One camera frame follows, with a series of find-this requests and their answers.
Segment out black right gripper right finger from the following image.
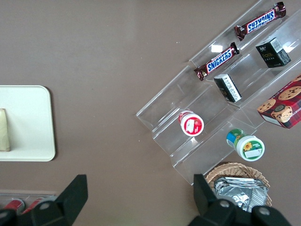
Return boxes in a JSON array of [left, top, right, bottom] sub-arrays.
[[189, 173, 237, 226]]

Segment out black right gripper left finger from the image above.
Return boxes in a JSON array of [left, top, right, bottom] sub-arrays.
[[31, 174, 89, 226]]

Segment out triangular sandwich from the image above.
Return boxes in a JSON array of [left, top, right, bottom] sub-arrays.
[[0, 108, 11, 152]]

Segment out light wicker basket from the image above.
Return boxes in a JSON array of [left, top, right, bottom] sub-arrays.
[[205, 161, 273, 214]]

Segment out cream plastic tray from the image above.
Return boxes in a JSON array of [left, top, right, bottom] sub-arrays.
[[0, 85, 56, 162]]

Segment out red cola bottle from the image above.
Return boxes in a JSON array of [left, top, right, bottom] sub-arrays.
[[1, 198, 25, 211], [21, 197, 48, 215]]

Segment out silver foil packet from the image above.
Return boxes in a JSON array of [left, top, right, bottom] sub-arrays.
[[212, 177, 269, 214]]

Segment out green lid yoghurt cup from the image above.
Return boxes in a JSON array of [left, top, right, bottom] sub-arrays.
[[226, 128, 266, 162]]

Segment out red lid yoghurt cup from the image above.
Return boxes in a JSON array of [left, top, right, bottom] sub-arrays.
[[177, 109, 205, 137]]

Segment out clear acrylic step stand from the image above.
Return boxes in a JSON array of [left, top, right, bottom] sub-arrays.
[[135, 0, 301, 186]]

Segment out small black box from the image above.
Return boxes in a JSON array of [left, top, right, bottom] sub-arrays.
[[213, 73, 243, 103], [255, 37, 293, 69]]

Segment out red cookie box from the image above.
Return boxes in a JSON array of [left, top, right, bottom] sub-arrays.
[[256, 74, 301, 130]]

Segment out Snickers chocolate bar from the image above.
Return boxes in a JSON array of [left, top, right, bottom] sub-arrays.
[[234, 1, 287, 42], [193, 41, 241, 81]]

